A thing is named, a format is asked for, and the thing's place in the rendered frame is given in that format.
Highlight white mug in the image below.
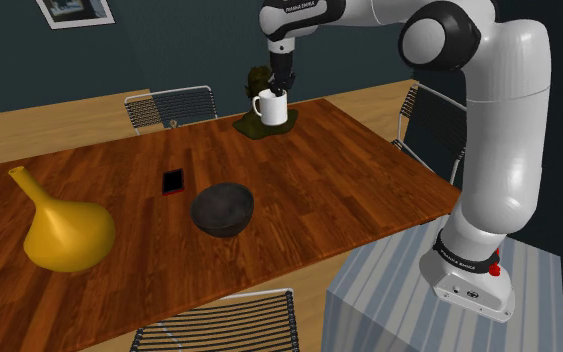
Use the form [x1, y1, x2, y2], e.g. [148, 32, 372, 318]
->
[252, 88, 290, 127]

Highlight dark green figurine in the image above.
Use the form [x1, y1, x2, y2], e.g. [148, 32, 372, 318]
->
[232, 65, 299, 142]

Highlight wooden table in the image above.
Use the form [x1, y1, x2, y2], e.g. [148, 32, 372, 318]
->
[0, 97, 462, 352]

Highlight dark grey bowl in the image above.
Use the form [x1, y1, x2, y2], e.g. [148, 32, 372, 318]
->
[190, 182, 255, 239]

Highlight red-edged black phone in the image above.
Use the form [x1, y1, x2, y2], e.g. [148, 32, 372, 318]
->
[161, 168, 186, 197]

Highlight striped grey robot stand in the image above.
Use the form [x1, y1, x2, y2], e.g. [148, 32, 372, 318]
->
[320, 215, 563, 352]

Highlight yellow vase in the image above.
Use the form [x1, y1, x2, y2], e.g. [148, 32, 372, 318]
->
[8, 166, 116, 273]

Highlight black wire chair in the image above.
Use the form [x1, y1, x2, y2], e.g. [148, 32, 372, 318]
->
[124, 85, 219, 136]
[390, 82, 468, 186]
[129, 288, 301, 352]

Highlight white-framed wall picture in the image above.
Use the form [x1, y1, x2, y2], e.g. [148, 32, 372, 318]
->
[35, 0, 116, 30]

